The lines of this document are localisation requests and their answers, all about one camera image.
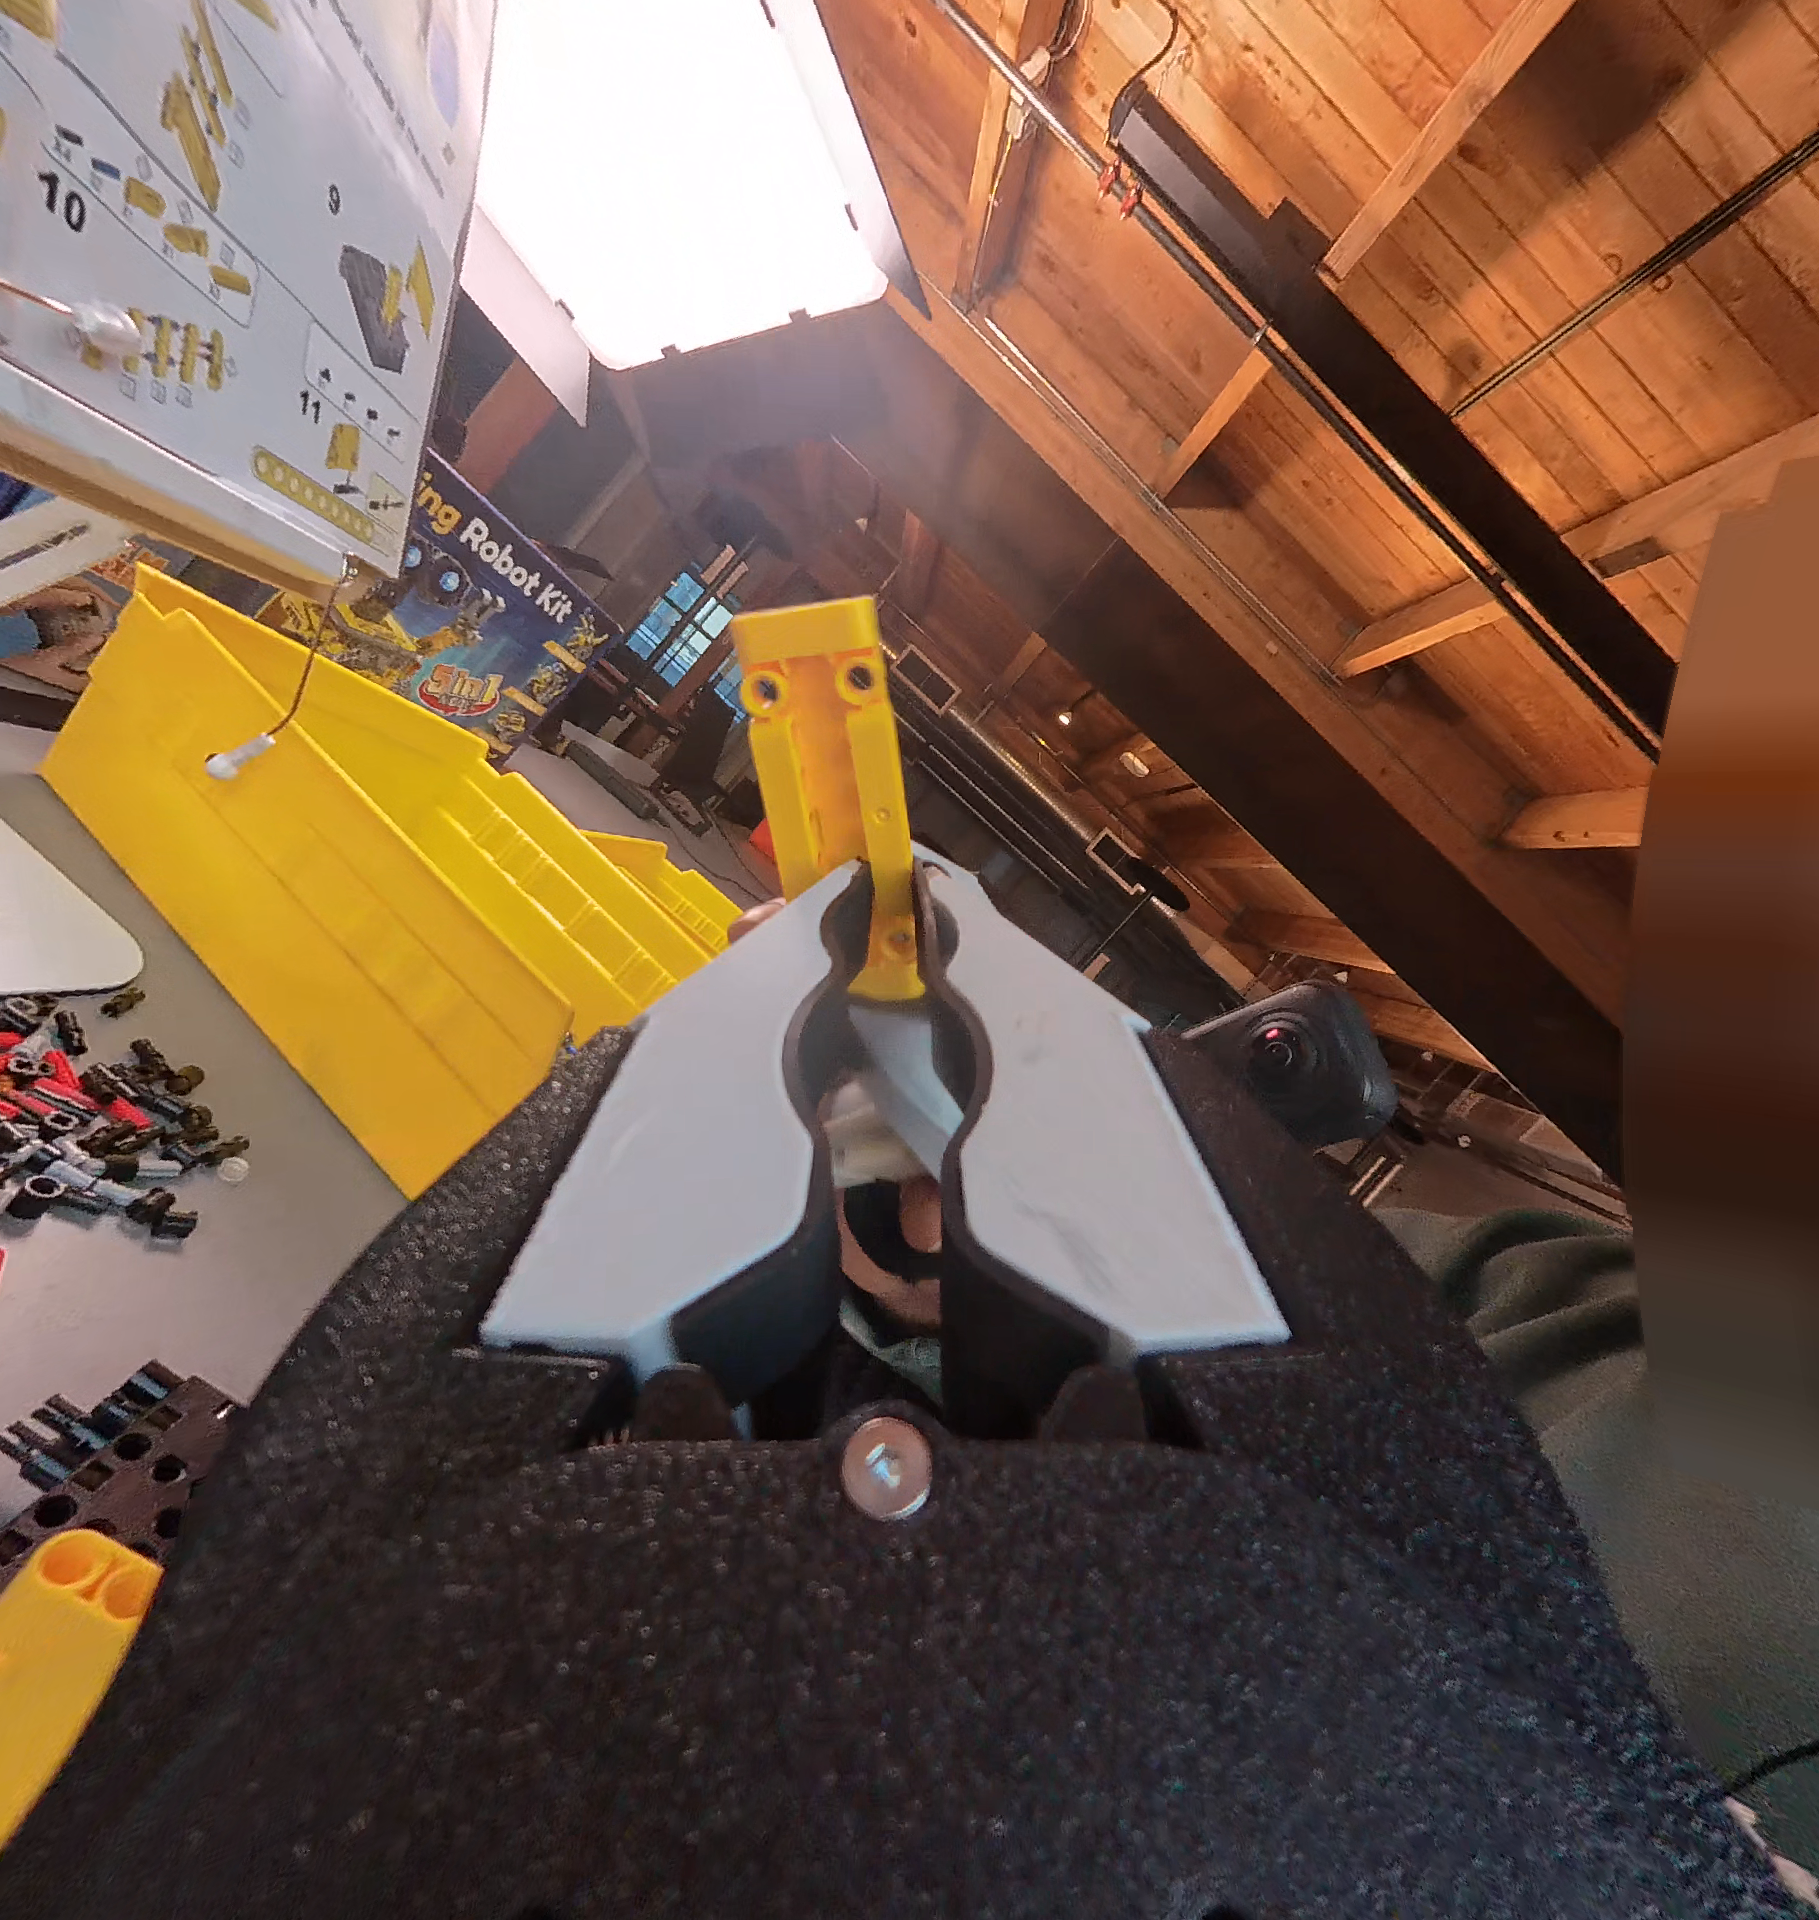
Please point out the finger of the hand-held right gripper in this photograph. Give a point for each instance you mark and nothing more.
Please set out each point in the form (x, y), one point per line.
(918, 1079)

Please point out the instruction booklet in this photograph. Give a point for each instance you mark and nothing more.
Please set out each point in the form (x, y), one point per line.
(249, 149)

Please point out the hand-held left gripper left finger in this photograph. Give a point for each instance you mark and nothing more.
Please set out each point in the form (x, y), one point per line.
(670, 1169)

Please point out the person's right hand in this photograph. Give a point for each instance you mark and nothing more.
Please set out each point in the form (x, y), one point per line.
(923, 1223)

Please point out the white rounded board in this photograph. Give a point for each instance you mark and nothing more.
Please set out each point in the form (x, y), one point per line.
(23, 901)

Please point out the blue lego set box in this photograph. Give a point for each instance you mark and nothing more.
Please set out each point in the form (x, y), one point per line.
(526, 599)

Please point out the black linear ceiling lamp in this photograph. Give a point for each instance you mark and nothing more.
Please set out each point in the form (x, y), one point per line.
(1390, 420)

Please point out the yellow lego block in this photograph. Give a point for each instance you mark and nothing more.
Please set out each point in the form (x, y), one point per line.
(32, 1695)

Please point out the white light panel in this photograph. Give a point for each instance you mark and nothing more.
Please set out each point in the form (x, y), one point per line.
(670, 166)

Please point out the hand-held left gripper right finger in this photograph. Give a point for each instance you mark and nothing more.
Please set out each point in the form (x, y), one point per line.
(1104, 1185)

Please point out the person in green sweatshirt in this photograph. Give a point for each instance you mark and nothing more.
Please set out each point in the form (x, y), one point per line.
(1676, 1575)

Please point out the yellow lego panel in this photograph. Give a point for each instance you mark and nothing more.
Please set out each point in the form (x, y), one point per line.
(819, 750)

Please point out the yellow storage bin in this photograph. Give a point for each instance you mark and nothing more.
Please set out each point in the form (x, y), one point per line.
(610, 901)
(295, 901)

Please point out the black lego base frame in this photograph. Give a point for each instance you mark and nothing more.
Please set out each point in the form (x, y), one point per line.
(114, 1455)

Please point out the pile of small lego pins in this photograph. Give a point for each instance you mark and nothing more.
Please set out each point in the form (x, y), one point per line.
(84, 1110)

